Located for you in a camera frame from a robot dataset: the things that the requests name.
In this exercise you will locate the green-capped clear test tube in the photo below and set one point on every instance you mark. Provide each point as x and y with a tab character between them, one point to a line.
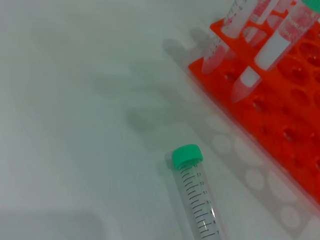
273	50
192	195
236	17
266	11

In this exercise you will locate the orange test tube rack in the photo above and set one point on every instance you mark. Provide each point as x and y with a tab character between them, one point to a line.
275	120

